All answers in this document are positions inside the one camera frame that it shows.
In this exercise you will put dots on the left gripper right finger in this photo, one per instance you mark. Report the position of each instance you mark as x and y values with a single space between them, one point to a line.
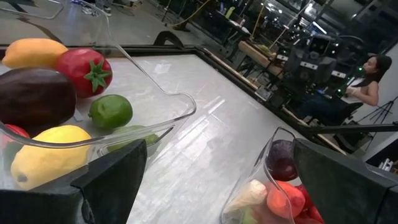
348 193

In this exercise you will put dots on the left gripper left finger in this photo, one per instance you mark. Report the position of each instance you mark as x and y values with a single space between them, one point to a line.
93 196

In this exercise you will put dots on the red bell pepper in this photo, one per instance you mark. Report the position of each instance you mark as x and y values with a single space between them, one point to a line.
309 208

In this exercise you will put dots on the yellow lemon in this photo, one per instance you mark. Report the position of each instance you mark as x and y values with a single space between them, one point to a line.
46 158

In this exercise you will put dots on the orange carrot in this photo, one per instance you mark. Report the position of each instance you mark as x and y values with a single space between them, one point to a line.
284 200

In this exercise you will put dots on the light green fruit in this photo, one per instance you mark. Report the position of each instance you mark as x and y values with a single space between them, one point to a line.
136 130

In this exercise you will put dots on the green lime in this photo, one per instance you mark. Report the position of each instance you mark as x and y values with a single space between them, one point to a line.
110 111

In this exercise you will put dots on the pale beige root vegetable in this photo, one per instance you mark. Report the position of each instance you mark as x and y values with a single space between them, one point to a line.
248 196

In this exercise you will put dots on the red round fruit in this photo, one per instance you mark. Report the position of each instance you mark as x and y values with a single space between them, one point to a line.
17 130

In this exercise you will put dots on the green bell pepper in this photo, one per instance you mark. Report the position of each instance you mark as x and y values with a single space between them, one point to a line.
248 217

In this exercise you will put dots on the dark purple eggplant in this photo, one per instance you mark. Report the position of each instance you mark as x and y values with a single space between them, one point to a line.
34 96

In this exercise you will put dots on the red tomato with green stem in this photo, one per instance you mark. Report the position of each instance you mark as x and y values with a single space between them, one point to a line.
81 70

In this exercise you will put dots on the orange yellow mango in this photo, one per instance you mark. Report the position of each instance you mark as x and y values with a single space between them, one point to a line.
32 53

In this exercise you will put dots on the black metal bar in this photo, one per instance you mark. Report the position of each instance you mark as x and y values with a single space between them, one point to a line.
351 128

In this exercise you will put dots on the black tripod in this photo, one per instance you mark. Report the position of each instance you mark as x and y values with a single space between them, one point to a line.
384 110

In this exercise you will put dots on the clear plastic bin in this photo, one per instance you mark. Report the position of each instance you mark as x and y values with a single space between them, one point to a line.
174 119
267 146

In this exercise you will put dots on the person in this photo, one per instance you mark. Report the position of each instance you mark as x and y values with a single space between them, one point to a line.
368 93

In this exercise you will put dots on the black background robot station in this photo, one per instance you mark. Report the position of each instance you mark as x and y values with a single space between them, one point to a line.
311 59

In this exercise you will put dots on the wooden bench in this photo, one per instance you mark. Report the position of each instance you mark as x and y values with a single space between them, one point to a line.
258 54

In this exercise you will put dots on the black arched bracket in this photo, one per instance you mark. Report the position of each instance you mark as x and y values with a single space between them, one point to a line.
168 35

